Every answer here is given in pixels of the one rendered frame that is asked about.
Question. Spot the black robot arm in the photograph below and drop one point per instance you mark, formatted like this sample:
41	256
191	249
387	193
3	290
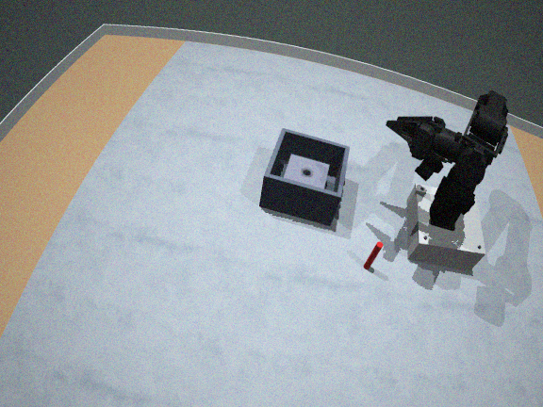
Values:
455	192

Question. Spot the dark red peg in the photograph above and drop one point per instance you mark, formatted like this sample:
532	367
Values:
373	254

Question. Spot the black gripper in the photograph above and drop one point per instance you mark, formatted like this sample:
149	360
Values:
423	135

